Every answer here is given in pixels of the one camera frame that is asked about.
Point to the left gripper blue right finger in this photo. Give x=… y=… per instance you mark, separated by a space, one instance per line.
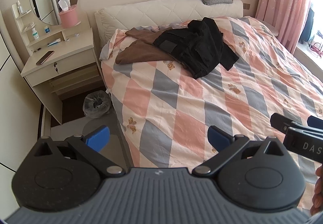
x=219 y=139

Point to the brown garment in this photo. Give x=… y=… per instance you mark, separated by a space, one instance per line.
x=143 y=49

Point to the toothpaste tube on shelf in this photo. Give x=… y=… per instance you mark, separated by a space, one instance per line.
x=54 y=42

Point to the cream padded headboard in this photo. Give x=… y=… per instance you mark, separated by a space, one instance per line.
x=159 y=12

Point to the black pants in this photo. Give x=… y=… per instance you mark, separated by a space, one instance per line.
x=199 y=47

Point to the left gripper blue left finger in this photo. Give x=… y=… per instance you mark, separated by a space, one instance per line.
x=98 y=138

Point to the trash bin with plastic bag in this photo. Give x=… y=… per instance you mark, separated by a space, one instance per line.
x=97 y=104

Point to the dark blue item at window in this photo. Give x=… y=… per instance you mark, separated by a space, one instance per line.
x=306 y=33

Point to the checkered pink grey quilt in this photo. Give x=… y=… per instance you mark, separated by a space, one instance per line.
x=165 y=113

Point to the smartphone on dresser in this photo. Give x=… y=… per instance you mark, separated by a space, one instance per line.
x=43 y=59

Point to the white lotion bottle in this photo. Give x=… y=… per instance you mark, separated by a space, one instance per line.
x=35 y=34

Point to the small white bottle on shelf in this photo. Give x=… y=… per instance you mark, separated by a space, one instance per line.
x=20 y=8

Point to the person's right hand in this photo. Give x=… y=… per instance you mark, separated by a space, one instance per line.
x=317 y=197

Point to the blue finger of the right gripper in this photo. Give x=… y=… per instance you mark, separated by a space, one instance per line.
x=315 y=122
x=281 y=123

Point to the cream dressing table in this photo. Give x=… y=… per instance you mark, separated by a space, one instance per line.
x=72 y=69

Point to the pink tissue box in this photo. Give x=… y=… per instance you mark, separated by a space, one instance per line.
x=68 y=14

